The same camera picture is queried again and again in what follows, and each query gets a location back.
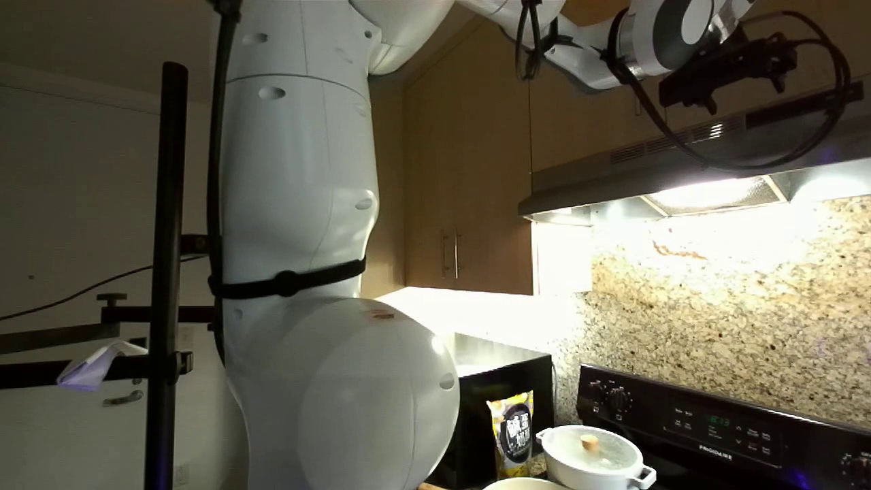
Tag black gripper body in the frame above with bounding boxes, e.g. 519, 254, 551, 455
657, 32, 796, 114

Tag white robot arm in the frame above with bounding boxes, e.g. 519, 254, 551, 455
208, 0, 754, 490

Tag black electric stove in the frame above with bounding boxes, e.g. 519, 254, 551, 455
577, 367, 871, 490

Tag stainless range hood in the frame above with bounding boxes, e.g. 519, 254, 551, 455
519, 78, 871, 225

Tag wooden upper cabinets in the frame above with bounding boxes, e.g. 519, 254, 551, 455
361, 0, 871, 296

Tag black microwave oven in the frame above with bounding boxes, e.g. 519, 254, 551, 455
427, 333, 554, 490

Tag white ceramic pot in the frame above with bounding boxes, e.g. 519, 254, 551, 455
538, 424, 657, 490

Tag yellow black snack bag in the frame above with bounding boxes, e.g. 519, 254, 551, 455
487, 393, 544, 478

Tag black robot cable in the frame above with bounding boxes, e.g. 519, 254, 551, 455
603, 7, 856, 174

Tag cream frying pan wooden handle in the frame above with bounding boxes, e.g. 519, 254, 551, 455
480, 476, 566, 490

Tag black camera stand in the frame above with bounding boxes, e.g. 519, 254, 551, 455
0, 62, 195, 490

